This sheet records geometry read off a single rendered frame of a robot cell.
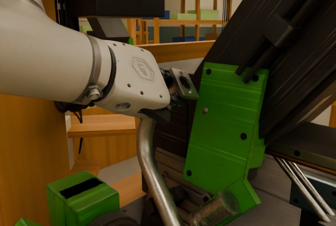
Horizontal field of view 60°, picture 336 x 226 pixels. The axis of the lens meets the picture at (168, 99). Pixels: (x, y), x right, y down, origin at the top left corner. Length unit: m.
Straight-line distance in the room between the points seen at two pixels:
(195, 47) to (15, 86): 0.80
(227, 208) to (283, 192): 0.44
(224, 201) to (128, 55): 0.25
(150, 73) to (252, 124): 0.17
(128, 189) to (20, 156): 0.35
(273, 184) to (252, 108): 0.48
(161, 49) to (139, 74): 0.53
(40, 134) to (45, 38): 0.36
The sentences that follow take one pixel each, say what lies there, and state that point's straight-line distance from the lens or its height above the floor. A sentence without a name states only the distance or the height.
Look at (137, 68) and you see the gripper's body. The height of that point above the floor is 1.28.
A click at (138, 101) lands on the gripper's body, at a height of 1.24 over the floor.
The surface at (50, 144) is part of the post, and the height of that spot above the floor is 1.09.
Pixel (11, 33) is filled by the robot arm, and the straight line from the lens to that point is 0.29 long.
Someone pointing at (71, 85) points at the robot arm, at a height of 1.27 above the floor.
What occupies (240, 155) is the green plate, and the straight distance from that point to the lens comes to 0.46.
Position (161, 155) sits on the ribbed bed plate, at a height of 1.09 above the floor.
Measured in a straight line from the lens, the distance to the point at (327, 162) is 0.54.
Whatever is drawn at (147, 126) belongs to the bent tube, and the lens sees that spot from 0.52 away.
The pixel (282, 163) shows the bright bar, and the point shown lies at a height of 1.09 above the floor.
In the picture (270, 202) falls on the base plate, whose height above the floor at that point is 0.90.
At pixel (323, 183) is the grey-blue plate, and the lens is 0.66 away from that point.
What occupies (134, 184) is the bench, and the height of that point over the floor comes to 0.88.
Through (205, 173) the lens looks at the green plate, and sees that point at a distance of 0.50.
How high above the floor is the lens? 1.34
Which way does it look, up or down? 14 degrees down
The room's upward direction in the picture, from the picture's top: straight up
